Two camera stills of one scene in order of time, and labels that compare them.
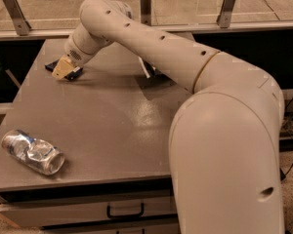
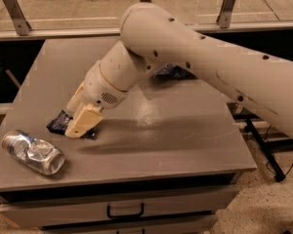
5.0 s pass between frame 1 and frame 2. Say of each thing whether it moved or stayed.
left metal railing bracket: stayed
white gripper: moved
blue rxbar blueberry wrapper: moved
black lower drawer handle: stayed
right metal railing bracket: stayed
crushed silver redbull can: stayed
